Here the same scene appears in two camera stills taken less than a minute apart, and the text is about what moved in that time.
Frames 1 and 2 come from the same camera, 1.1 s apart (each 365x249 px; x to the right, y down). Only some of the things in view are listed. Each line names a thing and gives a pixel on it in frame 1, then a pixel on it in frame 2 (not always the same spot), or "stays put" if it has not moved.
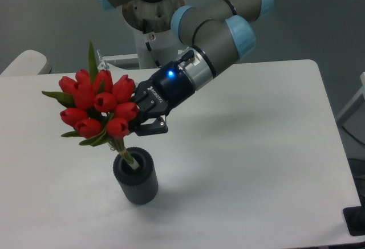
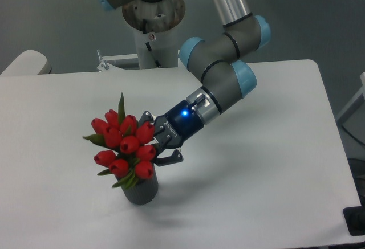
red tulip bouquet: (101, 106) → (132, 142)
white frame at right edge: (360, 92) stays put
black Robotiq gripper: (166, 88) → (173, 129)
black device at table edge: (355, 219) stays put
